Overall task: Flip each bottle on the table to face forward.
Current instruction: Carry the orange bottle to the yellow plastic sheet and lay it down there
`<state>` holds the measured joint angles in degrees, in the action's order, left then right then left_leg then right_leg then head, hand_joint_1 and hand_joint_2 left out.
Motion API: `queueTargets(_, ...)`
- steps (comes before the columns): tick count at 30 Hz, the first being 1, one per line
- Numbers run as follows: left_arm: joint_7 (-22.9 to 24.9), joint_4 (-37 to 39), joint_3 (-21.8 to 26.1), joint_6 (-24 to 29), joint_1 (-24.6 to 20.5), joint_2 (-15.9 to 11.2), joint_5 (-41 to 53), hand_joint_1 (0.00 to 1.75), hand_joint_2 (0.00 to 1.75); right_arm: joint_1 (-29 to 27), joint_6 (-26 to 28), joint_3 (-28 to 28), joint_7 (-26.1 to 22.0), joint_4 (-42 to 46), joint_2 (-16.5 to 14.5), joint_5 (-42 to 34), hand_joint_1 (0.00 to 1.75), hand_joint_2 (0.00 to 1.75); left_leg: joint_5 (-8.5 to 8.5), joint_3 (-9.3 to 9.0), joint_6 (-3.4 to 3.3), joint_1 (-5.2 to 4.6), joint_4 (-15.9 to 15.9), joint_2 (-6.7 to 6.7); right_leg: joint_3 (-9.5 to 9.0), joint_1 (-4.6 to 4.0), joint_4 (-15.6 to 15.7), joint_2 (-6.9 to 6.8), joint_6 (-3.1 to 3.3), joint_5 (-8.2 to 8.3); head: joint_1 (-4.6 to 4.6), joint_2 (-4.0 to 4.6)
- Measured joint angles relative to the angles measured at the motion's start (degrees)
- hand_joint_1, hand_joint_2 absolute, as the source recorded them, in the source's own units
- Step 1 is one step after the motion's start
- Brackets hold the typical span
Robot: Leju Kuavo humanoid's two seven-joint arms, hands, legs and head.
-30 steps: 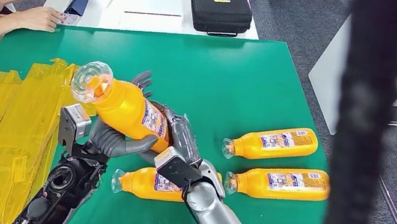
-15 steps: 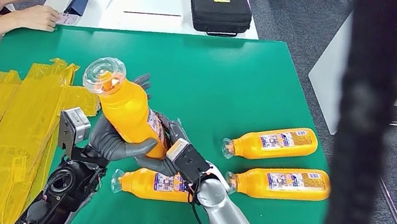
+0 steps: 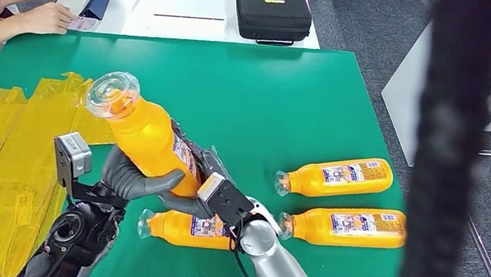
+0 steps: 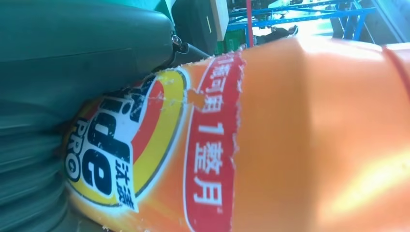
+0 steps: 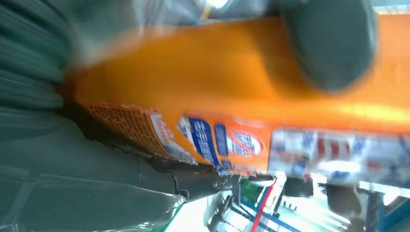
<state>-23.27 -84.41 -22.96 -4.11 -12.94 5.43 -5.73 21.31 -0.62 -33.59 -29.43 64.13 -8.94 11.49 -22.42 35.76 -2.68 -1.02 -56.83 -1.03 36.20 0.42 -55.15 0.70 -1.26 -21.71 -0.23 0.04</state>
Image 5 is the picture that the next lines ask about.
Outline blue metal shelving rack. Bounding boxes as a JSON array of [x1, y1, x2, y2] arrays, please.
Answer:
[[224, 179, 410, 232]]

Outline red vertical bar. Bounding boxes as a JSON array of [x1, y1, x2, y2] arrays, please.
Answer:
[[249, 178, 278, 232]]

